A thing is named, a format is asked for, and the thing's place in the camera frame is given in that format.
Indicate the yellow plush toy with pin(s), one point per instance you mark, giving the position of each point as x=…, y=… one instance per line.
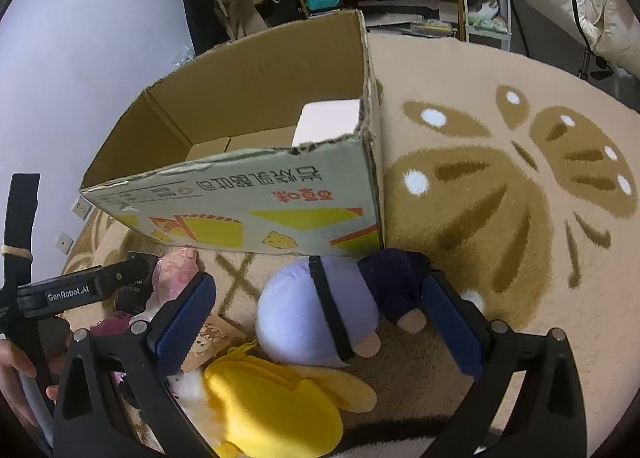
x=270, y=410

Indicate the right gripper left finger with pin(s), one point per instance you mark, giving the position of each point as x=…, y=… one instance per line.
x=90, y=419

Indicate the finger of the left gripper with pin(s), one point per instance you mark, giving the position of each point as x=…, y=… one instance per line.
x=96, y=284

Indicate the person's left hand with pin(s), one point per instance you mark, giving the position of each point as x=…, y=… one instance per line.
x=15, y=362

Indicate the white fluffy black pompom plush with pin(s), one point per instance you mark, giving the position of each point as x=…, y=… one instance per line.
x=188, y=389

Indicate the pink plastic-wrapped soft item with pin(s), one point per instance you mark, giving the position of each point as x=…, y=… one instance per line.
x=172, y=273

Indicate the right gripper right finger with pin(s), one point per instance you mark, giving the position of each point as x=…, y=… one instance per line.
x=548, y=418

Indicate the beige patterned blanket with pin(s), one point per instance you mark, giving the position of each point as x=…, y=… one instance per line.
x=519, y=181

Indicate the brown bear paper tag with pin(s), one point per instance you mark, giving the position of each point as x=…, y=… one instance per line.
x=215, y=337

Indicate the white wall socket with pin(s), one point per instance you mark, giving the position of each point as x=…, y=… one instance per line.
x=64, y=243
x=82, y=208

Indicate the white utility cart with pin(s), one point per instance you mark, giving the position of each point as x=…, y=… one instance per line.
x=488, y=22

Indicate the pink roll cake plush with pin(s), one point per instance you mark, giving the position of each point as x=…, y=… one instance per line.
x=326, y=120

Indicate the lavender plush doll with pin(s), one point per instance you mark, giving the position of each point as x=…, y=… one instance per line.
x=323, y=311

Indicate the open cardboard box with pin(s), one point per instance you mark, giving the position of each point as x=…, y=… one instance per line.
x=203, y=157

